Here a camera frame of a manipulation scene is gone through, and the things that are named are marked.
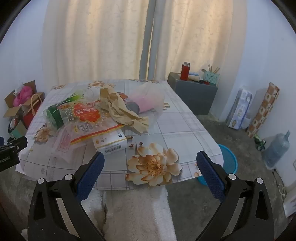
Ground pink cloth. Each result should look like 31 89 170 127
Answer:
13 85 33 107

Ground small white carton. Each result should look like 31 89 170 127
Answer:
92 128 127 154

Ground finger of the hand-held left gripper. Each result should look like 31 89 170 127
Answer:
0 136 28 152

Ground green glass bottles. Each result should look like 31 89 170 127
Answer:
254 136 266 151

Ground green label plastic bottle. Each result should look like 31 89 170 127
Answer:
43 89 103 130

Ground green utensil holder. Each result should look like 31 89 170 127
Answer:
203 71 220 87

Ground floral tablecloth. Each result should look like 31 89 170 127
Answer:
16 79 224 192

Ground crumpled brown paper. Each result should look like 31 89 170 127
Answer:
99 87 149 133

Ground white plastic bag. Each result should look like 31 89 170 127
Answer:
242 113 252 130

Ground white cable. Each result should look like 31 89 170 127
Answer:
274 169 287 200

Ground red yellow snack bag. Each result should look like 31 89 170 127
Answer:
58 102 125 145

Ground cream patterned curtain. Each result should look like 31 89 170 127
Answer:
42 0 148 87
153 0 246 80

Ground blue water jug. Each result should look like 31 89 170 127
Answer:
262 130 290 168

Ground red thermos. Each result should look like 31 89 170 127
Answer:
180 62 191 81

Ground open cardboard box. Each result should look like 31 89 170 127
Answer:
3 80 45 119

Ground large clear plastic bag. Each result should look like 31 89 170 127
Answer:
127 81 167 135

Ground grey cabinet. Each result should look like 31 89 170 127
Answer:
167 72 218 115

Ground clear bag with pink print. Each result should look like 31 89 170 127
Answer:
50 126 93 164

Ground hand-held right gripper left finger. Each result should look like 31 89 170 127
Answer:
27 151 109 241

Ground tall patterned box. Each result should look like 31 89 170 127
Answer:
246 82 280 138

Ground pink tube with grey cap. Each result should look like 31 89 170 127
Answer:
126 93 163 114

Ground blue mesh waste basket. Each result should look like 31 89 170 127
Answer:
198 144 238 186

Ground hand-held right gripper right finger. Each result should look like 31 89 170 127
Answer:
196 151 274 241

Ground white blue cardboard box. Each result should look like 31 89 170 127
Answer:
226 86 253 130

